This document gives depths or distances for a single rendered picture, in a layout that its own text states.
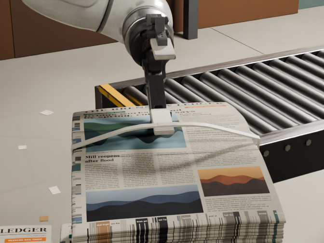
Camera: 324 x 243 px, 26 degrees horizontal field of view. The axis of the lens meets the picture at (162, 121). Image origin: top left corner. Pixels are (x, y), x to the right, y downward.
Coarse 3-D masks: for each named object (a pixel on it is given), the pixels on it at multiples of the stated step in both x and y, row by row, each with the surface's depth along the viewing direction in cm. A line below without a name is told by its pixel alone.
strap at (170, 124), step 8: (128, 128) 105; (136, 128) 105; (144, 128) 105; (216, 128) 106; (224, 128) 107; (96, 136) 106; (104, 136) 105; (248, 136) 108; (256, 136) 109; (80, 144) 105
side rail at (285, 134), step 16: (288, 128) 179; (304, 128) 179; (320, 128) 179; (256, 144) 170; (272, 144) 172; (288, 144) 174; (304, 144) 177; (320, 144) 180; (272, 160) 174; (288, 160) 176; (304, 160) 179; (320, 160) 182; (272, 176) 176; (288, 176) 178
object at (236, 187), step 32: (96, 160) 103; (128, 160) 103; (160, 160) 103; (192, 160) 103; (224, 160) 104; (256, 160) 103; (96, 192) 97; (128, 192) 97; (160, 192) 97; (192, 192) 97; (224, 192) 97; (256, 192) 97; (96, 224) 92; (128, 224) 92; (160, 224) 92; (192, 224) 92; (224, 224) 92; (256, 224) 93
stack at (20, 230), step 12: (0, 228) 131; (12, 228) 131; (24, 228) 131; (36, 228) 132; (48, 228) 132; (0, 240) 128; (12, 240) 128; (24, 240) 128; (36, 240) 128; (48, 240) 128; (60, 240) 128
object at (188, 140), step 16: (176, 128) 111; (192, 128) 111; (208, 128) 111; (240, 128) 111; (96, 144) 107; (112, 144) 107; (128, 144) 107; (144, 144) 107; (160, 144) 107; (176, 144) 107; (192, 144) 107; (208, 144) 107; (224, 144) 107; (240, 144) 108
